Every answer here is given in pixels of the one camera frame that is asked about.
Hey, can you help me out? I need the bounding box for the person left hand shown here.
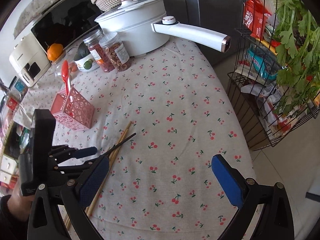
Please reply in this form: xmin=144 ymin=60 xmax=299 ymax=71
xmin=7 ymin=180 xmax=35 ymax=222

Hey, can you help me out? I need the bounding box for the black wire storage rack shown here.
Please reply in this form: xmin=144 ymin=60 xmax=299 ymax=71
xmin=228 ymin=0 xmax=319 ymax=151

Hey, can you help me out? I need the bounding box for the white kitchen appliance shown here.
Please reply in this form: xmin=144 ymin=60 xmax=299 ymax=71
xmin=9 ymin=33 xmax=51 ymax=87

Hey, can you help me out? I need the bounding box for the red snack bag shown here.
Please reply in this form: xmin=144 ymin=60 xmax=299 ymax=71
xmin=243 ymin=0 xmax=271 ymax=40

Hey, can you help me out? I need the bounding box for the glass jar with oranges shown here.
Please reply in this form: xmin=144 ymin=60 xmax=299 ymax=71
xmin=53 ymin=51 xmax=77 ymax=81

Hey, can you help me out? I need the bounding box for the orange on jar lid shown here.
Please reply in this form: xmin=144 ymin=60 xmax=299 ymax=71
xmin=47 ymin=43 xmax=63 ymax=61

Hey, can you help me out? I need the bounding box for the white bowl with squash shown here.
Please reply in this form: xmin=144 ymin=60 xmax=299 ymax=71
xmin=73 ymin=43 xmax=99 ymax=72

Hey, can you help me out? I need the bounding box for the pink perforated utensil holder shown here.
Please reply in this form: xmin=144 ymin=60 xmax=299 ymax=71
xmin=50 ymin=85 xmax=94 ymax=131

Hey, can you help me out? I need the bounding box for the black chopstick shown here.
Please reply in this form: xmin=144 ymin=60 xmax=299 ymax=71
xmin=103 ymin=133 xmax=136 ymax=156

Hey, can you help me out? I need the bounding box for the jar of dried red fruit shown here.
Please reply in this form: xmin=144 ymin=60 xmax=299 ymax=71
xmin=83 ymin=29 xmax=114 ymax=73

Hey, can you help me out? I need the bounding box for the jar of dried slices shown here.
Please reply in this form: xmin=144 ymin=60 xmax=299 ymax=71
xmin=99 ymin=32 xmax=131 ymax=72

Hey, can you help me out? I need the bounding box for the cherry print tablecloth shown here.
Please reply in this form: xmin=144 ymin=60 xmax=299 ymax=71
xmin=13 ymin=36 xmax=257 ymax=240

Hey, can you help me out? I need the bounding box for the wooden chopstick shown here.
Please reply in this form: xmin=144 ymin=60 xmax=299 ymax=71
xmin=65 ymin=128 xmax=130 ymax=230
xmin=63 ymin=121 xmax=133 ymax=227

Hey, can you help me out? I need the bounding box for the black microwave oven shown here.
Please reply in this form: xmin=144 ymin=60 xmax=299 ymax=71
xmin=31 ymin=0 xmax=101 ymax=51

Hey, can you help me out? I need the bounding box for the white electric pot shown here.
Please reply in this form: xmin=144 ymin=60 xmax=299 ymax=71
xmin=95 ymin=0 xmax=231 ymax=56

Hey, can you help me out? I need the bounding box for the red plastic spoon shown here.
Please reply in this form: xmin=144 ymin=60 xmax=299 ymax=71
xmin=61 ymin=60 xmax=71 ymax=95

